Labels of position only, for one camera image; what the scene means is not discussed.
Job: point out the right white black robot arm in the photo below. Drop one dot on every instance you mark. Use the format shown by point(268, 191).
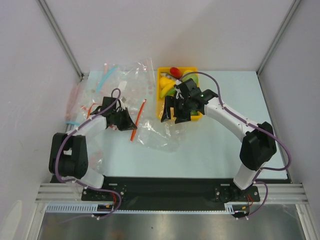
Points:
point(258, 143)

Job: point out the clear orange-zipper zip bag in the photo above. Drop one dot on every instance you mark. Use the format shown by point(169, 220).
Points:
point(151, 133)

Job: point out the clear pink-zipper zip bag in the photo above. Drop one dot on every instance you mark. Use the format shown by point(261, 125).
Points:
point(72, 102)

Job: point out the red toy mango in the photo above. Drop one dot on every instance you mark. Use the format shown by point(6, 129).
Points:
point(176, 72)

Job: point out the white slotted cable duct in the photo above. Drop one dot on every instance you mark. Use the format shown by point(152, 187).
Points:
point(95, 208)

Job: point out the left aluminium corner post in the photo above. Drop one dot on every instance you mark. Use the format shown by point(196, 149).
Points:
point(52, 22)

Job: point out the aluminium front rail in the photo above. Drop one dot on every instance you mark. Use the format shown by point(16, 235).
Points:
point(282, 194)

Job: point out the clear blue-zipper zip bag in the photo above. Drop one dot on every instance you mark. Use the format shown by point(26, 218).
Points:
point(99, 80)

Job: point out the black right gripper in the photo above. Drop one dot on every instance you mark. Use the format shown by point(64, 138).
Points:
point(178, 107)

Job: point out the right aluminium corner post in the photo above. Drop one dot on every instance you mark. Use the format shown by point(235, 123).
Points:
point(294, 7)

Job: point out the clear small orange-zipper bag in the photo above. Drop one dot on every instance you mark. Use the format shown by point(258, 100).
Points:
point(87, 110)

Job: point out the yellow plastic bin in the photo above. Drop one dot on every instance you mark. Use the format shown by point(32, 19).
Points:
point(160, 101)

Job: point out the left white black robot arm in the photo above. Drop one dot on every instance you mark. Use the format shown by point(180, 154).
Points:
point(69, 156)

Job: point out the grey toy fish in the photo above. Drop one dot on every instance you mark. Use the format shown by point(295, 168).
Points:
point(167, 75)

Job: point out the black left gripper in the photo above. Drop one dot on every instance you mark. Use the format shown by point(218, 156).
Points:
point(128, 124)

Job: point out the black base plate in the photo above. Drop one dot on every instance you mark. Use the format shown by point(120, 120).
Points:
point(171, 194)

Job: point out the aluminium corner post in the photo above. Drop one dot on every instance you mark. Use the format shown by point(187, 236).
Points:
point(294, 7)
point(52, 22)

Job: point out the yellow toy banana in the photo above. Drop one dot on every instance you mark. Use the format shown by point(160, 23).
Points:
point(169, 89)

